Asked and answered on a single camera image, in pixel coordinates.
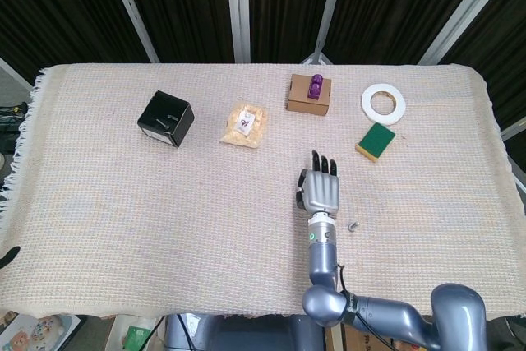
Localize left robot hand black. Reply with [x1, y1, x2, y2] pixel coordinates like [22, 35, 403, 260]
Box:
[0, 246, 21, 272]

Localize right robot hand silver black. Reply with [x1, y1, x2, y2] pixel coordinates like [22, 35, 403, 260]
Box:
[294, 150, 341, 215]

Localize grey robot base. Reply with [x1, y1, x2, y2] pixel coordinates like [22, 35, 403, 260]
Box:
[164, 312, 330, 351]

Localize green yellow sponge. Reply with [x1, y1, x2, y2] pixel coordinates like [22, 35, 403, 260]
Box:
[355, 122, 397, 163]

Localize colourful children's book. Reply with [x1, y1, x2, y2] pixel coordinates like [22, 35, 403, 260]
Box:
[0, 312, 83, 351]

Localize brown cardboard box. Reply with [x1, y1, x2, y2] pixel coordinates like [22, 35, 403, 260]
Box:
[286, 73, 333, 118]

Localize white tape roll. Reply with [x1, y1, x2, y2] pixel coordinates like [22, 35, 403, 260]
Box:
[361, 83, 408, 127]

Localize clear bag of yellow snacks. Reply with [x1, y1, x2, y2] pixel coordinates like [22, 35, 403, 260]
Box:
[219, 100, 270, 150]

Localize purple toy block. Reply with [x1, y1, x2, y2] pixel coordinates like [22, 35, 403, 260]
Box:
[307, 74, 325, 101]

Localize green packet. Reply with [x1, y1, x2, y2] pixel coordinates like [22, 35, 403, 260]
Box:
[122, 325, 151, 351]

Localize brown printed carton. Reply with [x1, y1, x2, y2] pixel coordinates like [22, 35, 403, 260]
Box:
[328, 323, 398, 351]

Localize black open cardboard box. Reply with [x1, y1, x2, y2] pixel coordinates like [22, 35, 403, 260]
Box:
[136, 90, 195, 149]

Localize beige woven tablecloth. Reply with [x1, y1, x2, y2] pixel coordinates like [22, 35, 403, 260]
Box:
[0, 62, 526, 323]

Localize white frame post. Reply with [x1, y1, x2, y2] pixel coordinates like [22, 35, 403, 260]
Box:
[303, 0, 349, 65]
[224, 0, 251, 63]
[418, 0, 514, 67]
[102, 0, 160, 63]

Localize black base cable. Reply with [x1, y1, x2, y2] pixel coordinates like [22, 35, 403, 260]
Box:
[175, 313, 195, 351]

